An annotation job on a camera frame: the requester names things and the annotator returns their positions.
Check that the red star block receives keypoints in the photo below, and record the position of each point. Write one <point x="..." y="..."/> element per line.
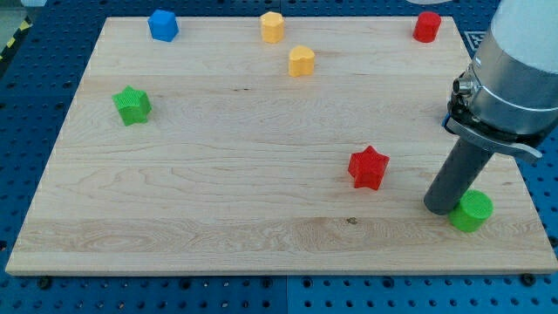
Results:
<point x="367" y="168"/>

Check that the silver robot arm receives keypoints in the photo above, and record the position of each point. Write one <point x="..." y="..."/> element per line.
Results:
<point x="505" y="101"/>

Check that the green star block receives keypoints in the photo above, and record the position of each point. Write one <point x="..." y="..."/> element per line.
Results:
<point x="133" y="105"/>

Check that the wooden board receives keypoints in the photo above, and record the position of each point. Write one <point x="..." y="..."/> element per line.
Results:
<point x="242" y="169"/>

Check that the yellow heart block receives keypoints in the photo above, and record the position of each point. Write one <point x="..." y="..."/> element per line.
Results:
<point x="301" y="61"/>

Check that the yellow hexagon block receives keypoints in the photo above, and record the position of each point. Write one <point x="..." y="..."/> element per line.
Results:
<point x="272" y="27"/>

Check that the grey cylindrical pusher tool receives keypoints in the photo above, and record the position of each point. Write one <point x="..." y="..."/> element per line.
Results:
<point x="462" y="166"/>

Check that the green cylinder block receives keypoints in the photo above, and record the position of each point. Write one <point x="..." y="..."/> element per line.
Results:
<point x="472" y="210"/>

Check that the red cylinder block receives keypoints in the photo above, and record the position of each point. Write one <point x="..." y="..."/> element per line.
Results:
<point x="427" y="26"/>

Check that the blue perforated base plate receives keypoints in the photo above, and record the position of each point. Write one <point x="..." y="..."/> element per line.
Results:
<point x="39" y="75"/>

